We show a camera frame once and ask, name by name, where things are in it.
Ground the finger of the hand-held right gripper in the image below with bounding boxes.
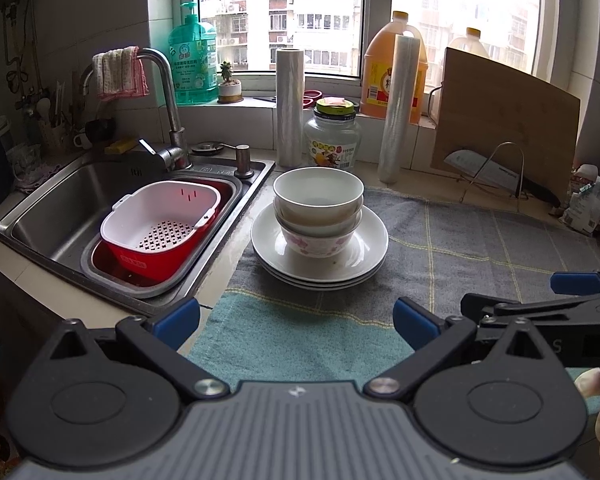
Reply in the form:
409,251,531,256
550,270,600,296
461,292,600,331

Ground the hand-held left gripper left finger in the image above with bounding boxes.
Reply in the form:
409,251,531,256
50,297,231,403

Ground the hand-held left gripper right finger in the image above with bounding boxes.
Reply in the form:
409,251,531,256
365,297,553,404

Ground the white plate with fruit print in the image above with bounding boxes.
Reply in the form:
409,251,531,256
259,260,379,292
250,201,389,283

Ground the white plate with center stain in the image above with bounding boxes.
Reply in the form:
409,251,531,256
252,255,384,288

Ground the pink floral white bowl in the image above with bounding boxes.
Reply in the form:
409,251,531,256
279,210,363,260

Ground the white ceramic bowl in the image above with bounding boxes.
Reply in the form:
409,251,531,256
273,167,365,221
274,197,364,236

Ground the grey-rimmed sink drain tray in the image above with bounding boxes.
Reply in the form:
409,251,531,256
80,175,243,302

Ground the white seasoning bag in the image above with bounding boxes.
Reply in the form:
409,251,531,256
560,175,600,236

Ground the grey and teal checked towel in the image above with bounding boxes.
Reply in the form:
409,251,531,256
185,186,600,411

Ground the steel soap dispenser pump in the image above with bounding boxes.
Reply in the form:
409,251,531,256
235,144,256,179

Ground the stainless steel sink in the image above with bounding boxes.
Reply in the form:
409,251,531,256
0,152,277,317

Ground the steel sink strainer plug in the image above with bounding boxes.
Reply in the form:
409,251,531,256
190,140,226,156

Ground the bamboo cutting board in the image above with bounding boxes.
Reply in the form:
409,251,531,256
430,47,581,200

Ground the glass jar with yellow-green lid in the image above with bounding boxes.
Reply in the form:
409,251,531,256
303,97,362,171

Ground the clear cling film roll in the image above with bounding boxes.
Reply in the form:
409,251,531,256
378,35,427,185

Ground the steel kitchen faucet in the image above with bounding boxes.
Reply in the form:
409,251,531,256
80,47,193,171

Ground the utensil holder with utensils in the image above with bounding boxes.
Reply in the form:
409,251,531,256
37,85,73,156

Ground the small potted plant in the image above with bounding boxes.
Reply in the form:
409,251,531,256
216,61,244,105

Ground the white plastic bag roll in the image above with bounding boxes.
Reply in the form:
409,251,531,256
274,48,307,169

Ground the green detergent pump bottle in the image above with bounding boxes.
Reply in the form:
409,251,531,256
167,1,218,107

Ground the pink and white dishcloth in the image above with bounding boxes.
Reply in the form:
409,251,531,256
91,46,150,101

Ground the orange liquid plastic jug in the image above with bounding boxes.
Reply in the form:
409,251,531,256
360,10,426,121

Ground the pale liquid plastic jug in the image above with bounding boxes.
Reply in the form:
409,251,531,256
447,27,491,61

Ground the window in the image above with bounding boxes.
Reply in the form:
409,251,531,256
147,0,600,81

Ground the black-handled kitchen knife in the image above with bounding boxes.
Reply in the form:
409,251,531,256
443,149,562,208

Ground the steel wire rack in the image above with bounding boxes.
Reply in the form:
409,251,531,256
460,142,528,203

